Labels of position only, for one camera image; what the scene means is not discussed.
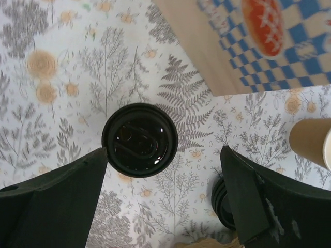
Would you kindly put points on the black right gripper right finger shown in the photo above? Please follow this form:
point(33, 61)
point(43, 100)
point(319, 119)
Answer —
point(273, 210)

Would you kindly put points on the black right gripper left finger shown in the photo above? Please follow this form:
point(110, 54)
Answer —
point(55, 209)

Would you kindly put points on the black plastic cup lid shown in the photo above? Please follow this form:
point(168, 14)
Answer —
point(141, 140)

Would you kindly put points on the blue checkered paper bag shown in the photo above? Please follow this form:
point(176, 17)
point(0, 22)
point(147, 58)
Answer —
point(258, 44)

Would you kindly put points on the brown cardboard cup carrier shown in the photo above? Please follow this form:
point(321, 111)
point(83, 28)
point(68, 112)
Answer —
point(209, 243)

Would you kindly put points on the floral table mat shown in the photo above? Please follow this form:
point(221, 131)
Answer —
point(67, 66)

